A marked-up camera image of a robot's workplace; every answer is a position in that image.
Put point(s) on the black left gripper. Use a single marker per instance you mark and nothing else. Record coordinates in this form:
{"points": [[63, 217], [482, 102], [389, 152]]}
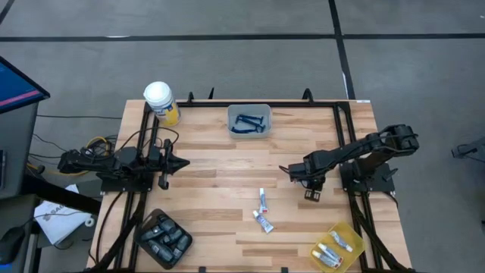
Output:
{"points": [[166, 178]]}

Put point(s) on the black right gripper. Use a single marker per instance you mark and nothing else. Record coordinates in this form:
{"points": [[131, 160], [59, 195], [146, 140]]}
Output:
{"points": [[316, 170]]}

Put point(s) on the white travel toothpaste tube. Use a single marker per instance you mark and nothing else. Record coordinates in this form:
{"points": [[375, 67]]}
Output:
{"points": [[341, 241], [324, 260], [330, 253], [263, 222], [263, 199]]}

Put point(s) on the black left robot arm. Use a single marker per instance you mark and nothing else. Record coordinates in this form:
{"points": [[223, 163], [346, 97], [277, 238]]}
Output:
{"points": [[106, 165]]}

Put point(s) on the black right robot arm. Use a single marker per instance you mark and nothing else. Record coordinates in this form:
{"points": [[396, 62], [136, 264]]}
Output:
{"points": [[352, 149]]}

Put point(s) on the light grey plastic bin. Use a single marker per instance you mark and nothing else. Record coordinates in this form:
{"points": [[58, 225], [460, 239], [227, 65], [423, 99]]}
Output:
{"points": [[250, 135]]}

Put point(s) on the yellow translucent plastic bin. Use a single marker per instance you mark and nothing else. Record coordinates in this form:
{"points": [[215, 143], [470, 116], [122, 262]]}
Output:
{"points": [[342, 226]]}

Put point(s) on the Lysol wipes canister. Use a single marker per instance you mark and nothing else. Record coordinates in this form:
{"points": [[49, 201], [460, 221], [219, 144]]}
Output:
{"points": [[159, 96]]}

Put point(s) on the white label strip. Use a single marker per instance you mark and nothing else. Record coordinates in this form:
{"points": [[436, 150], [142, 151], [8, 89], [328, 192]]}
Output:
{"points": [[363, 101]]}

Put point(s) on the black plastic tray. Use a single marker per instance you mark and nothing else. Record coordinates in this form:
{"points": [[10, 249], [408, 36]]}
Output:
{"points": [[170, 264]]}

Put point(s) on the white tape roll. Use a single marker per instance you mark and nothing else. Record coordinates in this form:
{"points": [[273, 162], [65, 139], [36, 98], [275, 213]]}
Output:
{"points": [[89, 221]]}

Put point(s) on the black desk bar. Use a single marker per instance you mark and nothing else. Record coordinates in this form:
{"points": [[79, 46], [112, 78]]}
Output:
{"points": [[57, 193]]}

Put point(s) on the white printed paper sheet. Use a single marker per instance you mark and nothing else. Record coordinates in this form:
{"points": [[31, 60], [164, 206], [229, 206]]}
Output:
{"points": [[57, 223]]}

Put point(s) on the black floor stand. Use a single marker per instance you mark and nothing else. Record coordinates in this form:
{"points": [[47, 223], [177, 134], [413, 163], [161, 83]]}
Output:
{"points": [[473, 149]]}

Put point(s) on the monitor with blue screen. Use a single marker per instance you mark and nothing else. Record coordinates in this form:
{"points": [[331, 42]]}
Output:
{"points": [[15, 87]]}

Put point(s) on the black device with blue light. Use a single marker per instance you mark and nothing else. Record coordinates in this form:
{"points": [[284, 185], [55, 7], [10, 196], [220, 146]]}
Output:
{"points": [[11, 242]]}

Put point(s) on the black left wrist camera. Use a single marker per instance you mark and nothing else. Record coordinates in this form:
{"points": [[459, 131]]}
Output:
{"points": [[154, 153]]}

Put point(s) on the black pointed bracket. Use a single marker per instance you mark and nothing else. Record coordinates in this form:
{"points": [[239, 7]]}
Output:
{"points": [[190, 97], [211, 93]]}

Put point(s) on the black arched bracket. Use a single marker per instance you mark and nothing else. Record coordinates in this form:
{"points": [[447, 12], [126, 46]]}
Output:
{"points": [[308, 90]]}

